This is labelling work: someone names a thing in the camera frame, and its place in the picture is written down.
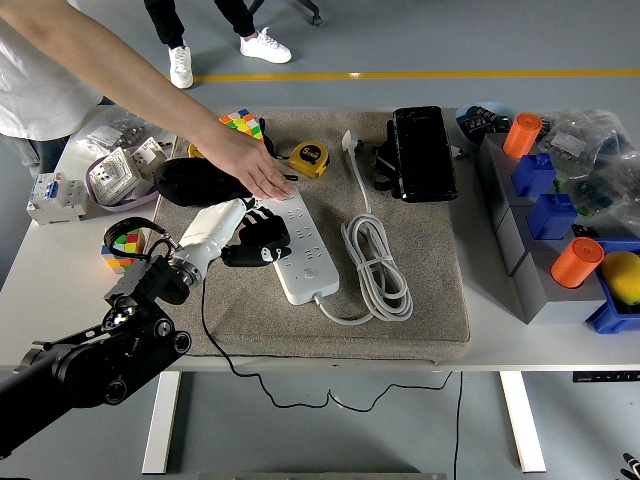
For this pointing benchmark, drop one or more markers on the yellow lemon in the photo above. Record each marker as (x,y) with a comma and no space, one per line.
(622,277)

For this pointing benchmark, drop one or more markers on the yellow tape measure red label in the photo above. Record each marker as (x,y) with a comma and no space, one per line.
(307,159)

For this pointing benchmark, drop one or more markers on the white circuit breaker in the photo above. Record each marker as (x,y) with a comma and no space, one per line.
(55,200)

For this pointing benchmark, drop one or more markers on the white table leg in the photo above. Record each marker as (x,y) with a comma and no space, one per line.
(160,425)
(522,425)

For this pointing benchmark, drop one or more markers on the grey-brown mat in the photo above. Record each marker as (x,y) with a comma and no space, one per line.
(425,280)

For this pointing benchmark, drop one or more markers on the small colourful puzzle cube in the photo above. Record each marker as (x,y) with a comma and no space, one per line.
(127,245)

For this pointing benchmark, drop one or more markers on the black office chair base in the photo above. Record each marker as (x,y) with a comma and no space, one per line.
(316,20)

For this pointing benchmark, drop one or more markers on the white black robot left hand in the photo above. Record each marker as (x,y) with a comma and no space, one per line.
(212,230)

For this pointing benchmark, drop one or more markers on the large colourful puzzle cube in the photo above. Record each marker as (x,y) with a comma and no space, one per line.
(245,122)

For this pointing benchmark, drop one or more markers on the blue plastic block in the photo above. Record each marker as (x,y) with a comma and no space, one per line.
(534,175)
(552,217)

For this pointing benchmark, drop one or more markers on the grey metal bar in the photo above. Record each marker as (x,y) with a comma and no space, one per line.
(320,476)

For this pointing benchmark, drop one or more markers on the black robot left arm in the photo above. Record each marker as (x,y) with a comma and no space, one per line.
(75,370)

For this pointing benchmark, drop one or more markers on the grey block holder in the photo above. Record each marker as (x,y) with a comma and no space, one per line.
(545,300)

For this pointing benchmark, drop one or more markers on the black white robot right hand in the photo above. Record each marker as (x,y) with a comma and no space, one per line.
(632,470)

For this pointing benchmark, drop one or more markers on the light blue bowl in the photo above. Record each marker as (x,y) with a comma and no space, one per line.
(495,105)

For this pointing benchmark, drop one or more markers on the black printed packet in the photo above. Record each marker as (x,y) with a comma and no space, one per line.
(480,122)

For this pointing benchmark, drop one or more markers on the white power strip board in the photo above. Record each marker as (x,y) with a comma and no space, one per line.
(310,250)

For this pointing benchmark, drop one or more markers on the clear bag of small parts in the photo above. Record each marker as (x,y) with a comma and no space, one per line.
(115,127)

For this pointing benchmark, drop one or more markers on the glossy black box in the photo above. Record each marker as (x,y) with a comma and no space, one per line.
(425,155)

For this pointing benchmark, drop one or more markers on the blue plastic bin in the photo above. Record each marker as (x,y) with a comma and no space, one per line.
(607,320)

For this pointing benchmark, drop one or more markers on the clear bag of dark parts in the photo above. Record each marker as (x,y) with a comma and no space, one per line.
(610,170)

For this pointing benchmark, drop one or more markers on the small white wall socket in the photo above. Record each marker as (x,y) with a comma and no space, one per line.
(150,155)

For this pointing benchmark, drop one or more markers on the person's forearm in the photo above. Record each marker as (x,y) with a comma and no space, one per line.
(115,70)

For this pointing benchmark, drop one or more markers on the black plug adapter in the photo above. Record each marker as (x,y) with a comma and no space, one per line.
(274,232)

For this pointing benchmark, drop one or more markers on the yellow tape measure black centre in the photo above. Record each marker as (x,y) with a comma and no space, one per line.
(194,150)

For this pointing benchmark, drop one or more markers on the large white wall socket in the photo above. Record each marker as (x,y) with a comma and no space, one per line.
(115,175)

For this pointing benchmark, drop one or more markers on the person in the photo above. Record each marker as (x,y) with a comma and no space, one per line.
(180,65)
(35,95)

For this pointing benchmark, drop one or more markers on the orange cylinder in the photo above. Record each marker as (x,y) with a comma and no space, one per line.
(577,262)
(522,135)

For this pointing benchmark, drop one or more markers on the person's hand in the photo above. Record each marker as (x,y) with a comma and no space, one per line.
(245,162)

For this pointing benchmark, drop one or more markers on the pale purple tray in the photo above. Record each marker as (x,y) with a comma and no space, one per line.
(130,204)

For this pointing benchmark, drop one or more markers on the black table control panel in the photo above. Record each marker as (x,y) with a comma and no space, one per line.
(600,377)

